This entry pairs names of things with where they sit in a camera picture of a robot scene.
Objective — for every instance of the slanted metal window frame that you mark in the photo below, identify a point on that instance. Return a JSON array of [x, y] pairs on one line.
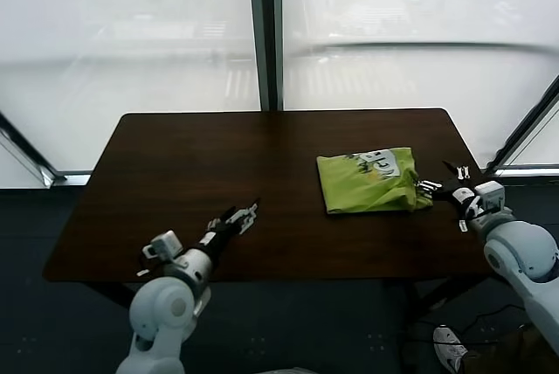
[[524, 131], [26, 151]]

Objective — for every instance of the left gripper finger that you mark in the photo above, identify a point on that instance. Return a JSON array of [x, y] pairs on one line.
[[244, 219], [218, 222]]

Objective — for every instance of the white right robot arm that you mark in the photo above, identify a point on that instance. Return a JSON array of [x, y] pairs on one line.
[[519, 247]]

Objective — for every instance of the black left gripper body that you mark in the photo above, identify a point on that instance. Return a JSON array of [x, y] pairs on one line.
[[220, 232]]

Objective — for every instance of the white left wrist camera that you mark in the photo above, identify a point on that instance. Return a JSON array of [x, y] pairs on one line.
[[163, 245]]

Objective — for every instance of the white sneaker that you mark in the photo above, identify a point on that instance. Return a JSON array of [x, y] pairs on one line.
[[450, 348]]

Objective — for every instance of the lime green t-shirt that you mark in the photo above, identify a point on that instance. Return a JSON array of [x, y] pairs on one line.
[[362, 186]]

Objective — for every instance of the dark vertical window mullion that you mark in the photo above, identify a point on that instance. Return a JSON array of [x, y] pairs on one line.
[[266, 42]]

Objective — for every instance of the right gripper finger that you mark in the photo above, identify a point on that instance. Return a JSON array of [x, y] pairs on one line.
[[463, 173], [429, 186]]

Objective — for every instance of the dark brown trouser leg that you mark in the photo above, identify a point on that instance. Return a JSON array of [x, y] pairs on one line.
[[493, 352]]

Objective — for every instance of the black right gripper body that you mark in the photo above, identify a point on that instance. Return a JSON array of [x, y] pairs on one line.
[[449, 190]]

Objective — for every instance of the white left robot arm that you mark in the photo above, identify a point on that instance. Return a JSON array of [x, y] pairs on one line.
[[161, 304]]

